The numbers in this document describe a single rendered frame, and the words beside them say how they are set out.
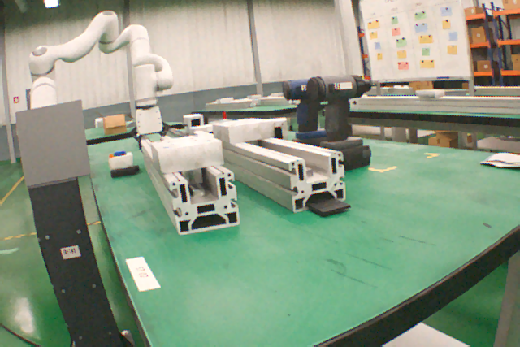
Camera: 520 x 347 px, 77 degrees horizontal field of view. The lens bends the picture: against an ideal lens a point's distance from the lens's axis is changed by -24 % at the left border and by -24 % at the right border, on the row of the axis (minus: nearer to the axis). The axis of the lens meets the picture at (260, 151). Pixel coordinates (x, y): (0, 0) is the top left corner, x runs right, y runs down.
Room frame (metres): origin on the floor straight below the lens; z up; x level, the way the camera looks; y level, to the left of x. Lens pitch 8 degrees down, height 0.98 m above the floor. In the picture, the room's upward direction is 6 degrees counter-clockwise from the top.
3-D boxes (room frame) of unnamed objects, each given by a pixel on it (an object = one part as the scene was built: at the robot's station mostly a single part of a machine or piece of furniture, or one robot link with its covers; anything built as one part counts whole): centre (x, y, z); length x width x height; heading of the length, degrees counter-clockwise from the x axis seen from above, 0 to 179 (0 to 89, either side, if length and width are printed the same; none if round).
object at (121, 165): (1.22, 0.42, 0.81); 0.10 x 0.08 x 0.06; 109
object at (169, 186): (0.99, 0.22, 0.82); 0.80 x 0.10 x 0.09; 19
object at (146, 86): (1.54, 0.40, 1.07); 0.09 x 0.08 x 0.13; 109
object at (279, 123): (1.38, -0.04, 0.83); 0.11 x 0.10 x 0.10; 87
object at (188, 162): (0.75, 0.14, 0.87); 0.16 x 0.11 x 0.07; 19
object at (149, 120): (1.54, 0.41, 0.93); 0.10 x 0.07 x 0.11; 109
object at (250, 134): (1.05, 0.04, 0.87); 0.16 x 0.11 x 0.07; 19
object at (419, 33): (3.88, -1.70, 0.97); 1.50 x 0.50 x 1.95; 25
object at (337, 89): (0.97, -0.22, 0.89); 0.20 x 0.08 x 0.22; 114
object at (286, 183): (1.05, 0.04, 0.82); 0.80 x 0.10 x 0.09; 19
